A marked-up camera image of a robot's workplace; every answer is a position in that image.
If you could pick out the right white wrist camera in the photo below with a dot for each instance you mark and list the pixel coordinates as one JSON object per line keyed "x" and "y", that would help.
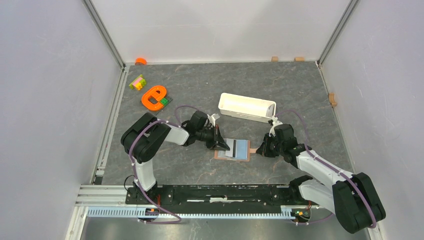
{"x": 274, "y": 122}

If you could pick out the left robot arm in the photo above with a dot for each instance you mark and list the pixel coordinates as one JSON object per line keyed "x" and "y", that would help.
{"x": 145, "y": 137}

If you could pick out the orange round cap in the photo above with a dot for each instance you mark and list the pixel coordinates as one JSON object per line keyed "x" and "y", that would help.
{"x": 140, "y": 61}

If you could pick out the orange letter-shaped plastic piece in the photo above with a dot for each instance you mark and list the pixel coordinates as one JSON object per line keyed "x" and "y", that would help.
{"x": 153, "y": 95}

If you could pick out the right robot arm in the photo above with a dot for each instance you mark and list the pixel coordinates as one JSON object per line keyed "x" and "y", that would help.
{"x": 351, "y": 197}

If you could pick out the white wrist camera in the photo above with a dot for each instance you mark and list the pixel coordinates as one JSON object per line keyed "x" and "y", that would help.
{"x": 213, "y": 118}
{"x": 274, "y": 122}

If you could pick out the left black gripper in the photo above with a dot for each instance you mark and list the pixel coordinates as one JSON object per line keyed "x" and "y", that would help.
{"x": 217, "y": 142}

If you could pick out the small wooden block right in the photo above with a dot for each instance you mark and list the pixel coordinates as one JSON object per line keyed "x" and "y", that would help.
{"x": 299, "y": 59}

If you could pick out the colourful toy brick stack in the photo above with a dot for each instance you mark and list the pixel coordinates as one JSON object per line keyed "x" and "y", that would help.
{"x": 138, "y": 83}

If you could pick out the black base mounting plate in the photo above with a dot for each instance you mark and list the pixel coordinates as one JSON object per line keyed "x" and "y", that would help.
{"x": 226, "y": 198}

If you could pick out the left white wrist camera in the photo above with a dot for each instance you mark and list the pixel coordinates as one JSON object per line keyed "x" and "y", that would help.
{"x": 213, "y": 118}

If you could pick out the green brick on dark plate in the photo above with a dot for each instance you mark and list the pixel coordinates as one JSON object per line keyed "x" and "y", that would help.
{"x": 165, "y": 101}

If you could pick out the curved wooden piece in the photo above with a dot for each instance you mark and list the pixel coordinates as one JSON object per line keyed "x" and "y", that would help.
{"x": 332, "y": 99}

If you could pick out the brown leather card holder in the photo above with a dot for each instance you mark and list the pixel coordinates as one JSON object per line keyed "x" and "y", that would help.
{"x": 240, "y": 151}

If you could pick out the white plastic tray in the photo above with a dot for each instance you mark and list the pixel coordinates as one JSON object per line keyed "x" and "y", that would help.
{"x": 248, "y": 108}

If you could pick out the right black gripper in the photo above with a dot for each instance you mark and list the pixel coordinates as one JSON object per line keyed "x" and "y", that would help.
{"x": 263, "y": 150}

